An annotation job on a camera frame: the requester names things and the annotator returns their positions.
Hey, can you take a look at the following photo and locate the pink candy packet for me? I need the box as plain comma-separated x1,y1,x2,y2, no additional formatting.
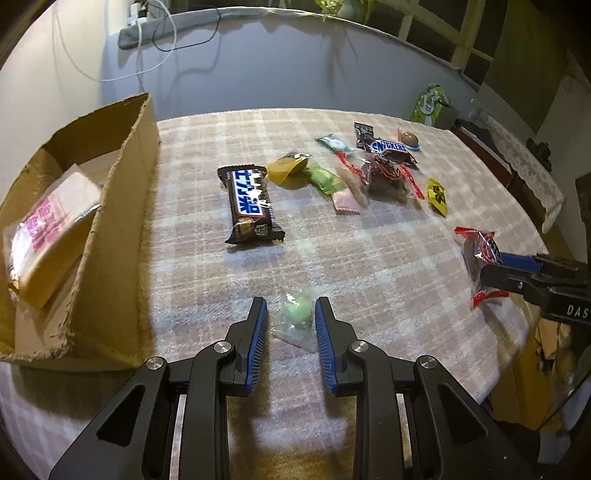
332,182,370,215

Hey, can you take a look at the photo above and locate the yellow-brown candy wrapper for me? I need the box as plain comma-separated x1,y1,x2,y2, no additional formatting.
267,152,312,189

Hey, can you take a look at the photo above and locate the large brown chocolate bar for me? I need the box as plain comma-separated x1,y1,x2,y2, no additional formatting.
217,165,286,245

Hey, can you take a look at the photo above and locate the green houseplant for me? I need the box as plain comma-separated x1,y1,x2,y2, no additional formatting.
314,0,384,24

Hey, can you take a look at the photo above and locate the teal mint candy packet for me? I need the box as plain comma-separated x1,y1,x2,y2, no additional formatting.
315,134,355,153

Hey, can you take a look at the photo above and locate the green ball candy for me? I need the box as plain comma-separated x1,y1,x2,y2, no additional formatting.
271,288,319,349

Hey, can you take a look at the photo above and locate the dark green curtain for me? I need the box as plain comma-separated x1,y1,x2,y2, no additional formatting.
480,0,570,134

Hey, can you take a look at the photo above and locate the packed brown braised egg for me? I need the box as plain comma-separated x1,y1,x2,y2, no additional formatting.
397,127,422,151

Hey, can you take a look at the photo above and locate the white lace cloth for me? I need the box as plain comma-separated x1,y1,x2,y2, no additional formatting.
471,108,566,234

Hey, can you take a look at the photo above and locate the white cable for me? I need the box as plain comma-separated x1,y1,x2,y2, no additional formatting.
51,0,178,83

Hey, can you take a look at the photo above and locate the red-trimmed clear snack packet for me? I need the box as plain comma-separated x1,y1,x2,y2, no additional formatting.
455,226,509,309

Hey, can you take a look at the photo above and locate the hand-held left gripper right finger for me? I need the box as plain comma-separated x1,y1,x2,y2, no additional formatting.
314,296,536,480

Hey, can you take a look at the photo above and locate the pink plaid tablecloth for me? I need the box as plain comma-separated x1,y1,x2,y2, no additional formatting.
0,108,550,480

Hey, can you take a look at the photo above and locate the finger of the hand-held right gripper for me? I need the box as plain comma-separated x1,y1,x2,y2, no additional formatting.
479,265,552,305
499,251,555,277

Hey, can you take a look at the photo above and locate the yellow snack packet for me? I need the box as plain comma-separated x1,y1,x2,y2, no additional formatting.
426,178,451,217

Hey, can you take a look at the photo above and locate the light green candy packet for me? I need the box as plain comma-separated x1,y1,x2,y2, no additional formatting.
305,164,346,197

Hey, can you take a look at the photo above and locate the small brown chocolate bar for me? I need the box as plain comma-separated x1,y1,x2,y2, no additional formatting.
362,137,419,166

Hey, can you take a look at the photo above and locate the grey padded board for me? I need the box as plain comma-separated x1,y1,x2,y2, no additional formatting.
117,7,221,51

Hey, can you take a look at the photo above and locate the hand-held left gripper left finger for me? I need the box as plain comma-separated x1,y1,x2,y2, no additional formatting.
48,296,269,480

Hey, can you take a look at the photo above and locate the black patterned snack packet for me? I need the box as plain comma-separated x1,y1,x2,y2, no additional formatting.
353,121,377,151

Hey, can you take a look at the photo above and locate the black cable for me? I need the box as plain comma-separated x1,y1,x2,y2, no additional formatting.
152,9,221,52

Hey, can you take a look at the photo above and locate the small brown cardboard box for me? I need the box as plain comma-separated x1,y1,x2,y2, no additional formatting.
431,105,461,131

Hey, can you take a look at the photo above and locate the white window frame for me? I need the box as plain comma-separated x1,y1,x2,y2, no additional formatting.
397,0,509,86

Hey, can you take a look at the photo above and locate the green tissue box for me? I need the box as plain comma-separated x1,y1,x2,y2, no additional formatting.
410,83,460,130

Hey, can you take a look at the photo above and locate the dark red cabinet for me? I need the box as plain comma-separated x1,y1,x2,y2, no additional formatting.
455,117,550,217

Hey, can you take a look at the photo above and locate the pink label clear packet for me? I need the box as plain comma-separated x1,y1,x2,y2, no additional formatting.
2,171,103,310

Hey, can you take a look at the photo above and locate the white charger plug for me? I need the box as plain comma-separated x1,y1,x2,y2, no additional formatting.
128,0,151,26

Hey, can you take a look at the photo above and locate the red-edged clear snack packet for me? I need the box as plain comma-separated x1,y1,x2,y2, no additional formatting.
337,150,426,201

